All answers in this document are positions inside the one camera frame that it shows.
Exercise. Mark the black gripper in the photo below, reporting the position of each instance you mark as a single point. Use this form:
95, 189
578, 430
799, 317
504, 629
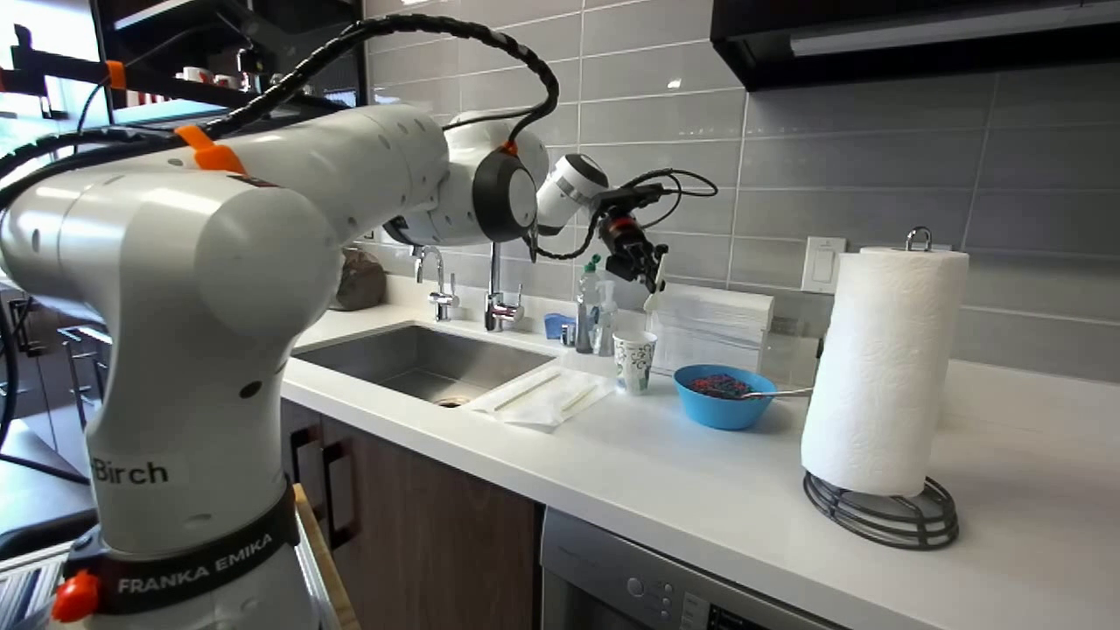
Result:
630, 255

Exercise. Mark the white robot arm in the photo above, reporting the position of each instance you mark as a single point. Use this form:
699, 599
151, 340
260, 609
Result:
207, 256

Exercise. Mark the colourful gravel in bowl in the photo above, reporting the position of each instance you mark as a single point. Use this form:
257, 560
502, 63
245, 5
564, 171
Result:
719, 387

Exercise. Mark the blue bowl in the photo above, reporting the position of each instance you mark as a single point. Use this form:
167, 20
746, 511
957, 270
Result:
726, 415

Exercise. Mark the metal spoon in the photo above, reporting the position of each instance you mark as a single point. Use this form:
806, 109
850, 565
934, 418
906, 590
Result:
776, 395

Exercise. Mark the dish soap bottle green cap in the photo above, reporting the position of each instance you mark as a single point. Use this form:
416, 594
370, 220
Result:
588, 310

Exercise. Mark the white napkin stack box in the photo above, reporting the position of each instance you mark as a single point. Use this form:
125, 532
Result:
707, 327

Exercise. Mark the chrome kitchen faucet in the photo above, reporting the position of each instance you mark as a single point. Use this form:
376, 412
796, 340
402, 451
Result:
497, 310

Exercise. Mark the white cloth mat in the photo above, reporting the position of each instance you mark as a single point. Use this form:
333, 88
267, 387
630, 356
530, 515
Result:
539, 401

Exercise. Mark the stainless steel sink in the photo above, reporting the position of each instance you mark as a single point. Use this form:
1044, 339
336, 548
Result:
430, 364

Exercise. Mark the paper towel roll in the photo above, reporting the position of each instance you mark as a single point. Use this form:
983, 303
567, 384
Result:
885, 369

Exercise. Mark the black range hood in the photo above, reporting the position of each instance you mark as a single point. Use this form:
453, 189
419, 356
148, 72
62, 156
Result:
796, 45

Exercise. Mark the dark pot on counter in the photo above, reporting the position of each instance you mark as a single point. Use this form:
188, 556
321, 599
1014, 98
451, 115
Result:
362, 283

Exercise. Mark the steel dishwasher front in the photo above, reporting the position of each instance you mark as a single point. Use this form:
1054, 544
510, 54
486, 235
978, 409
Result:
598, 579

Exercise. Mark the wooden cabinet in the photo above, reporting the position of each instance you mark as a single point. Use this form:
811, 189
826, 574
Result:
416, 539

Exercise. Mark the white wall outlet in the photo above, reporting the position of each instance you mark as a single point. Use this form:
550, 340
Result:
819, 265

